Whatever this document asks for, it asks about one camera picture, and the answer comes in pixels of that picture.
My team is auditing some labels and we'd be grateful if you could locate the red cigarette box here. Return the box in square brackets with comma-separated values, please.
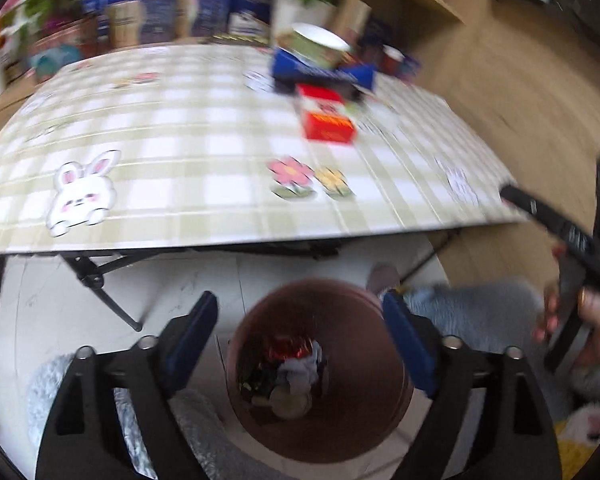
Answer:
[296, 84, 356, 144]

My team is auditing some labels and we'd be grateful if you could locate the blue coffee box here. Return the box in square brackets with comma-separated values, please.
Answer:
[271, 49, 376, 91]

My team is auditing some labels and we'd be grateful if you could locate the brown trash bin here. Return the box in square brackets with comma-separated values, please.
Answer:
[225, 278, 413, 464]

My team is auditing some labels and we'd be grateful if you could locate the blue gold gift box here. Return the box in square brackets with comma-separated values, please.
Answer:
[108, 0, 178, 49]
[175, 0, 230, 39]

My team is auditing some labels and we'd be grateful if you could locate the person's right hand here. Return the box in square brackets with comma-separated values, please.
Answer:
[532, 244, 600, 369]

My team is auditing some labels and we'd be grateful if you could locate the dark drink cup white lid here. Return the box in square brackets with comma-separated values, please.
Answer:
[380, 44, 404, 77]

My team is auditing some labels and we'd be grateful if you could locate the wooden shelf unit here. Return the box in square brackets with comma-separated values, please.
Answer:
[330, 0, 489, 93]

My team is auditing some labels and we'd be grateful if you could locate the green plaid bunny tablecloth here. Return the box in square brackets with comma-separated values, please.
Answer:
[0, 46, 521, 255]

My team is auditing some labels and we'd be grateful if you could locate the green white yogurt cup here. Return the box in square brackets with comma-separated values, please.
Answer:
[288, 23, 350, 70]

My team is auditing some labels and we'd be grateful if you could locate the folding table black frame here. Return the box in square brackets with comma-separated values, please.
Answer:
[59, 226, 462, 333]

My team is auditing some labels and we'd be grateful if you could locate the white flower pot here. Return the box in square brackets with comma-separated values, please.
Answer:
[271, 0, 336, 38]

